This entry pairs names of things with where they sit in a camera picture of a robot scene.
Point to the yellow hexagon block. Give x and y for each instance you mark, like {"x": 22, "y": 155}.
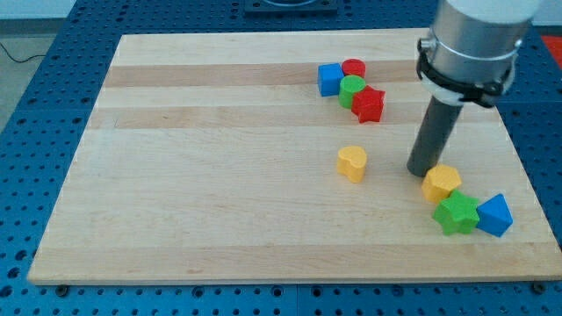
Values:
{"x": 439, "y": 182}

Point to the yellow heart block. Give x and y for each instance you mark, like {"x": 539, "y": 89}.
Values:
{"x": 351, "y": 162}

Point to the black cable clamp on arm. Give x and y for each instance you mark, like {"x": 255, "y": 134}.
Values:
{"x": 456, "y": 78}

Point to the wooden board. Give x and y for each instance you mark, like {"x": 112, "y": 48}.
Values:
{"x": 211, "y": 159}

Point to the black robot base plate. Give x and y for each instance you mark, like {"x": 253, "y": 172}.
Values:
{"x": 290, "y": 6}

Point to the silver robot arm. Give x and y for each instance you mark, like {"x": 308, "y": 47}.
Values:
{"x": 469, "y": 53}

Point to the red star block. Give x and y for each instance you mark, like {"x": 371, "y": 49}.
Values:
{"x": 368, "y": 105}

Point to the blue cube block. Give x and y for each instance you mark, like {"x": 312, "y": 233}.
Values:
{"x": 328, "y": 79}

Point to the green cylinder block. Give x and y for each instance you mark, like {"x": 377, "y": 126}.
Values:
{"x": 349, "y": 86}

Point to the blue triangle block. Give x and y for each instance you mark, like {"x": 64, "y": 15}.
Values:
{"x": 495, "y": 216}

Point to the green star block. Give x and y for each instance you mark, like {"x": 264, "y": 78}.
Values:
{"x": 457, "y": 213}

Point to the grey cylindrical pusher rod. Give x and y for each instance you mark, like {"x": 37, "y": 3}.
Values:
{"x": 435, "y": 129}

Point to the red cylinder block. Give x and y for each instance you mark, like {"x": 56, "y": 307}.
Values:
{"x": 354, "y": 67}

